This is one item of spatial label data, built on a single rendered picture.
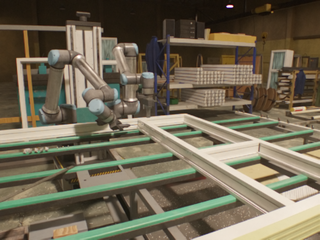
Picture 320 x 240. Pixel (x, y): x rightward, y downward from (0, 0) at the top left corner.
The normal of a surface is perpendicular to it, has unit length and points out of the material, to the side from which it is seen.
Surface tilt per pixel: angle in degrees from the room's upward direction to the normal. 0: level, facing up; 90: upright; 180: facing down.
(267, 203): 90
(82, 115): 90
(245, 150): 90
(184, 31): 90
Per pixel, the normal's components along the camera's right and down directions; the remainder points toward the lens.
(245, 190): -0.91, 0.09
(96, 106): -0.26, -0.32
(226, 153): 0.41, 0.20
